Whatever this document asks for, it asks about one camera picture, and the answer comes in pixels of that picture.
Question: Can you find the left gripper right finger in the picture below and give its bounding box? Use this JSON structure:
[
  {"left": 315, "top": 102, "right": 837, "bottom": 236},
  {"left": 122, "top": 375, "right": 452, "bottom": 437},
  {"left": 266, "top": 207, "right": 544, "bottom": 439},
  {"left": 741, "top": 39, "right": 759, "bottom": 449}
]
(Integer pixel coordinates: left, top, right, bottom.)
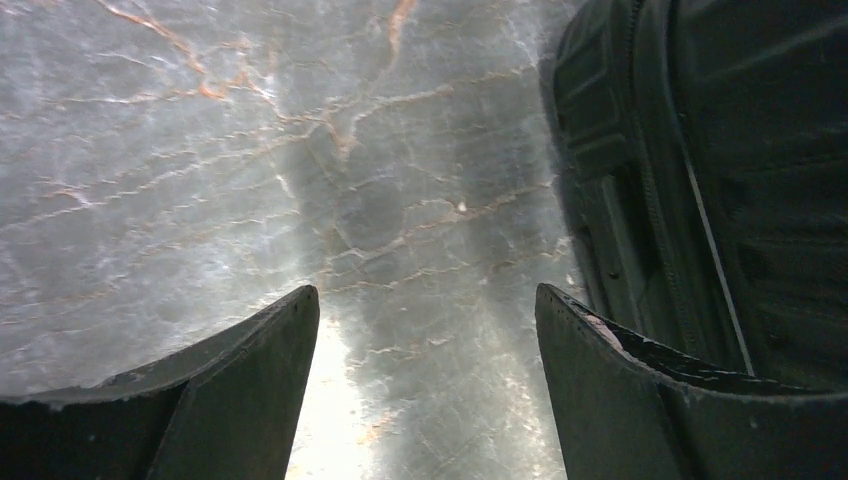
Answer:
[{"left": 535, "top": 283, "right": 847, "bottom": 479}]

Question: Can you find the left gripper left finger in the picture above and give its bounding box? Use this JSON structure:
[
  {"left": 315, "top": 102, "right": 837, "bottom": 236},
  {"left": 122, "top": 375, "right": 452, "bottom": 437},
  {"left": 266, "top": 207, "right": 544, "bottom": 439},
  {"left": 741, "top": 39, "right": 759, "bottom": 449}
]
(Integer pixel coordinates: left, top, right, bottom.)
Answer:
[{"left": 1, "top": 285, "right": 320, "bottom": 479}]

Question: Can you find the black suitcase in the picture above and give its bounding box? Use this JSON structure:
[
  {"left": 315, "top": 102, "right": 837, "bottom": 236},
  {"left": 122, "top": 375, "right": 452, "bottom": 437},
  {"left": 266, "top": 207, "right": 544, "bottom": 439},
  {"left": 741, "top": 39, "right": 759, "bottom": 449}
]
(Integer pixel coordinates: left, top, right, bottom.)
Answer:
[{"left": 552, "top": 1, "right": 847, "bottom": 390}]

